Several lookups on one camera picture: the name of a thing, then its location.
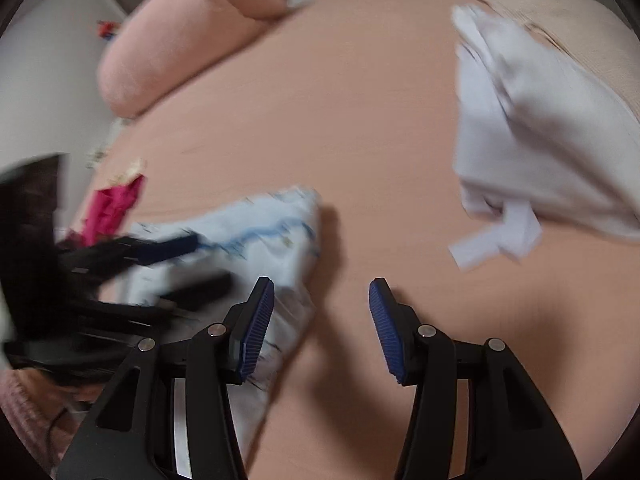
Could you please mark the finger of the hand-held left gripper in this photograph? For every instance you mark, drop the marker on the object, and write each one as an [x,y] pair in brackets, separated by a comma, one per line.
[165,250]
[200,287]

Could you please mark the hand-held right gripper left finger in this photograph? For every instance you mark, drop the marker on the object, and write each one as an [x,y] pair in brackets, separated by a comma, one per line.
[257,332]

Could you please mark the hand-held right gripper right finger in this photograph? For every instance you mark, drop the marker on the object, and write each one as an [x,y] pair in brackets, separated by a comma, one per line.
[387,335]

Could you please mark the light blue printed garment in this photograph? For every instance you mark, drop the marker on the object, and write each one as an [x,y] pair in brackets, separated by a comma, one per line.
[280,240]

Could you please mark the pile of clothes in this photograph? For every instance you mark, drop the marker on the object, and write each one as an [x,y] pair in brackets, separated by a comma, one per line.
[100,152]

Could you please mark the magenta garment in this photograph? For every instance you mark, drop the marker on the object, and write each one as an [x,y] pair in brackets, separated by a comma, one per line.
[110,210]

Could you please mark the pink fluffy pajamas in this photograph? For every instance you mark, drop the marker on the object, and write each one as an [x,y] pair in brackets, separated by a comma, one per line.
[25,410]

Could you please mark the pink rolled blanket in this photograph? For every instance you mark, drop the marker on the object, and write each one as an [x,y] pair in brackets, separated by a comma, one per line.
[175,50]

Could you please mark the pink bed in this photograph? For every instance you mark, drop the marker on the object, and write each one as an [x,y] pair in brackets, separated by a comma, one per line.
[375,135]

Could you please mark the white folded garment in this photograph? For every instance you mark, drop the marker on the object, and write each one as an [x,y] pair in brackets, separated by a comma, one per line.
[525,135]

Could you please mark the beige checked blanket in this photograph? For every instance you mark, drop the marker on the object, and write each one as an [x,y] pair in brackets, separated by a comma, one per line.
[575,15]

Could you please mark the red blue wall toy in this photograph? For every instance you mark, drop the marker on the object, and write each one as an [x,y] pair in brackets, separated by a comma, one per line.
[106,28]

